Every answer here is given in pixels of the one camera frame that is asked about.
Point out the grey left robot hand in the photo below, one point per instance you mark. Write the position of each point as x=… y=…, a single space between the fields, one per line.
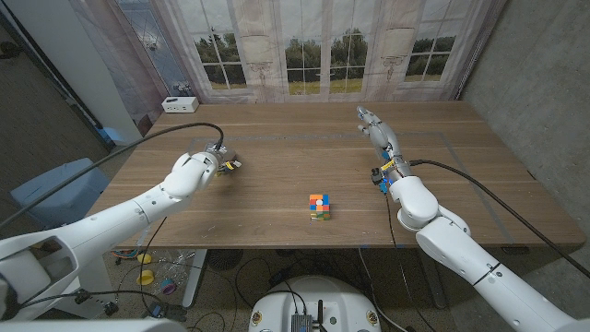
x=226 y=159

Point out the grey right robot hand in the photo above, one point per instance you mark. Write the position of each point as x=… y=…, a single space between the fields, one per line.
x=382 y=138

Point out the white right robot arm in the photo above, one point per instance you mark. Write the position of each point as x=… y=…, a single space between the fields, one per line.
x=461 y=253

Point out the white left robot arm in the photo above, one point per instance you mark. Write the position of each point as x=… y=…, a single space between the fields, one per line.
x=120 y=221

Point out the white power strip box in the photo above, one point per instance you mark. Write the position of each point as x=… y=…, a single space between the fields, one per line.
x=180 y=104

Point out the multicoloured puzzle cube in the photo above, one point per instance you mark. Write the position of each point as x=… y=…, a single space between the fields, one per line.
x=320 y=205

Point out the black round floor grille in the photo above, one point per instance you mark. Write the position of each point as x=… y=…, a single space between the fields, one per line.
x=224 y=259

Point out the white table leg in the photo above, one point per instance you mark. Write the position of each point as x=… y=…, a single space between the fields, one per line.
x=193 y=281

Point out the printed window backdrop cloth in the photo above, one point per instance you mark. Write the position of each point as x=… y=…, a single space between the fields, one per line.
x=322 y=23

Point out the yellow plastic cup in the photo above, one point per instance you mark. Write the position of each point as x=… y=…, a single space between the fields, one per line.
x=145 y=276

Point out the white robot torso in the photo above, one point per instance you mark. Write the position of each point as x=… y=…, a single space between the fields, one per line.
x=313 y=295

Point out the black floor device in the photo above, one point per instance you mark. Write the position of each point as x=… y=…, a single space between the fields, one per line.
x=163 y=311

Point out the blue plastic chair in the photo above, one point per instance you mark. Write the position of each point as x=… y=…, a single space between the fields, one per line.
x=60 y=189

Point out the white floor stand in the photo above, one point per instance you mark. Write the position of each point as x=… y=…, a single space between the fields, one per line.
x=99 y=281

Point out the grey electronics module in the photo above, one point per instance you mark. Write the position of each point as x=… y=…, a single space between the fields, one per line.
x=302 y=323

